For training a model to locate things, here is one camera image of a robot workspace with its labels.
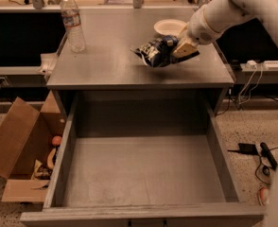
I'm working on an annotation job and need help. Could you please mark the black power adapter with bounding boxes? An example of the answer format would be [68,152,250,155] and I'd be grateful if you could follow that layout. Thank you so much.
[229,143,258,155]

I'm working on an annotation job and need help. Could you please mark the open grey top drawer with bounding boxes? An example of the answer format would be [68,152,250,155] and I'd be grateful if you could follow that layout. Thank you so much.
[21,92,264,227]

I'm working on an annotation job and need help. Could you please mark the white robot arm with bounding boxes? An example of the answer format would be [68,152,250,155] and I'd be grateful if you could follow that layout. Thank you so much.
[171,0,278,58]

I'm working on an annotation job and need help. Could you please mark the orange white sneaker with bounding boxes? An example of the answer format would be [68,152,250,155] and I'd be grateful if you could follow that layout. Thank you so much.
[258,187,269,206]

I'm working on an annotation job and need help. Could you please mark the white paper bowl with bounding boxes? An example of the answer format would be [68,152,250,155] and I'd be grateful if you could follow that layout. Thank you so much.
[154,19,186,36]

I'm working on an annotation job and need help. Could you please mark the brown cardboard box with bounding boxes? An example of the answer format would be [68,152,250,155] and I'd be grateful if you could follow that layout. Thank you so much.
[0,93,66,203]

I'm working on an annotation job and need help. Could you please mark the clear plastic water bottle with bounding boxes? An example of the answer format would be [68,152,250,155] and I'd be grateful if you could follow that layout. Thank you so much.
[60,0,86,53]

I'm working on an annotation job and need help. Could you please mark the blue chip bag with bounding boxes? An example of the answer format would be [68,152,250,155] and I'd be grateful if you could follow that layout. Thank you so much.
[130,35,200,69]

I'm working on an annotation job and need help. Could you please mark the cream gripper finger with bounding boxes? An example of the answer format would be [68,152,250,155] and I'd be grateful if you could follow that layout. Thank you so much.
[171,42,198,59]

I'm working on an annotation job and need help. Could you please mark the grey cabinet with top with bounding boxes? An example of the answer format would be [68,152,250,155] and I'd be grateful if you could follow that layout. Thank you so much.
[47,6,234,121]

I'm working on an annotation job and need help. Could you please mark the orange fruit in box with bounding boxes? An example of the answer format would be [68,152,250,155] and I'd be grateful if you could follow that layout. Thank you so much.
[51,135,61,147]

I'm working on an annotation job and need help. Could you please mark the long black bar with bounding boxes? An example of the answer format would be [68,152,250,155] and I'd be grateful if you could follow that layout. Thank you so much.
[260,142,278,170]

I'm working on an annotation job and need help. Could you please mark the banana in box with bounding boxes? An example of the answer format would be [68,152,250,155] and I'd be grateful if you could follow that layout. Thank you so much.
[46,148,57,169]

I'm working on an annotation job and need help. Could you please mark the white power strip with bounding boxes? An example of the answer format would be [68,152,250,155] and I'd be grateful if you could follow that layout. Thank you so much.
[240,60,278,71]

